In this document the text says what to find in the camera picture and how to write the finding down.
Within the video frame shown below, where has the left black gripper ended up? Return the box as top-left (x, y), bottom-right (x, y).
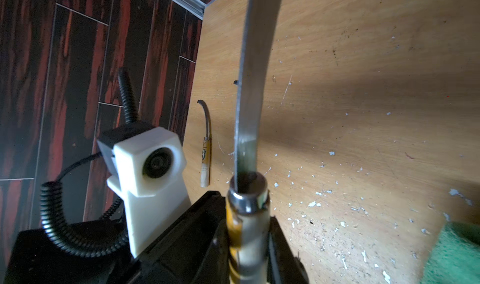
top-left (2, 191), bottom-right (230, 283)

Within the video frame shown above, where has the leftmost sickle yellow label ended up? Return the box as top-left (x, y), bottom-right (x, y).
top-left (196, 99), bottom-right (213, 188)

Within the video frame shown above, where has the sickle with yellow label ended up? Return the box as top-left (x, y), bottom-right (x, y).
top-left (226, 0), bottom-right (282, 283)

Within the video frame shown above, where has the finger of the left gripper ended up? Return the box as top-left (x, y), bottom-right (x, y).
top-left (267, 216), bottom-right (310, 283)

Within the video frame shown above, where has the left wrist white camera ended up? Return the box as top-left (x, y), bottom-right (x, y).
top-left (97, 121), bottom-right (191, 257)

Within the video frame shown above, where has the green microfibre rag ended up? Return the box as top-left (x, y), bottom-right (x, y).
top-left (420, 221), bottom-right (480, 283)

